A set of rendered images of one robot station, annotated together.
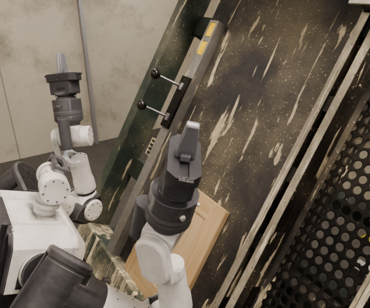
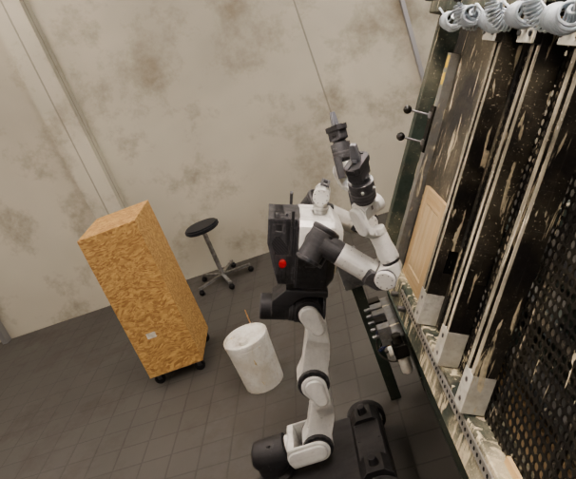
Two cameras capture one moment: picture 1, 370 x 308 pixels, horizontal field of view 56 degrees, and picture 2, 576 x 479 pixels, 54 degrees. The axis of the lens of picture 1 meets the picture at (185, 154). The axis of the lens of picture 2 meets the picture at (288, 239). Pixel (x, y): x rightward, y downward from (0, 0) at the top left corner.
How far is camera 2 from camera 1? 1.42 m
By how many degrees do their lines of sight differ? 37
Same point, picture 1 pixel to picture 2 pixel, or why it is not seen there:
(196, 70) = (439, 99)
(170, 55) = (432, 87)
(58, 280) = (316, 235)
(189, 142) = (353, 153)
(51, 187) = (318, 195)
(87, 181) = not seen: hidden behind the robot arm
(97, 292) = (337, 243)
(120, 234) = (399, 246)
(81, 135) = not seen: hidden behind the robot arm
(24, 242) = (305, 223)
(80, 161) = not seen: hidden behind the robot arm
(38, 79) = (374, 125)
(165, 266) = (362, 222)
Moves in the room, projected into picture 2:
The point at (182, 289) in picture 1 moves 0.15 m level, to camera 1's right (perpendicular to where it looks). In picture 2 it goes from (384, 242) to (425, 239)
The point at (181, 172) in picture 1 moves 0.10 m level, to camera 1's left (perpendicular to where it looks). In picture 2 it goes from (351, 168) to (325, 172)
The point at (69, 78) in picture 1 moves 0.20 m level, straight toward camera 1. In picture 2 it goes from (337, 128) to (330, 141)
